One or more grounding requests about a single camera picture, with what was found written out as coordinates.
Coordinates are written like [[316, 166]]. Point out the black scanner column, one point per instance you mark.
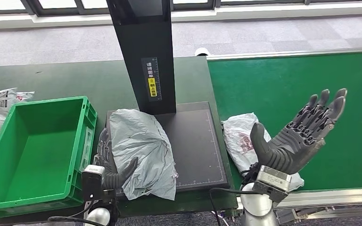
[[143, 37]]

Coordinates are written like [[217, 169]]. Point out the green conveyor belt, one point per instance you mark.
[[277, 78]]

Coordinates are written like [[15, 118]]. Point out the white round object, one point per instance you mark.
[[202, 51]]

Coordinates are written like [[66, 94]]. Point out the black scanner base plate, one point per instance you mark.
[[196, 149]]

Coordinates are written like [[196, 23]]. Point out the grey parcel red print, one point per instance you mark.
[[237, 137]]

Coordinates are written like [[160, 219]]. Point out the clear crate label pocket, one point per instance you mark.
[[87, 149]]

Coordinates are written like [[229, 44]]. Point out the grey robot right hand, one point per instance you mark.
[[293, 146]]

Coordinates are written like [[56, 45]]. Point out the black yellow column label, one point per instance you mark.
[[152, 79]]

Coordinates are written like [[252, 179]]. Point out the grey parcel bag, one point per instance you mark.
[[140, 143]]

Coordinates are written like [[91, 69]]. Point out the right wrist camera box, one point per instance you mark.
[[273, 182]]

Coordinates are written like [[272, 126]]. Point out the dark green table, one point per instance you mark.
[[74, 78]]

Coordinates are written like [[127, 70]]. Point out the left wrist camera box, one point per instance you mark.
[[92, 184]]

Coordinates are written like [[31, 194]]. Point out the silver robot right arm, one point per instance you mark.
[[257, 209]]

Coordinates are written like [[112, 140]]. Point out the green plastic crate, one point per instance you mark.
[[34, 146]]

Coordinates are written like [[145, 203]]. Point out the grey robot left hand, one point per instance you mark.
[[123, 179]]

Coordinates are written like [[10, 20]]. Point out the aluminium conveyor frame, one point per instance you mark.
[[324, 198]]

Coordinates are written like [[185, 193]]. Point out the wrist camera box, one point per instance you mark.
[[92, 184], [273, 182]]

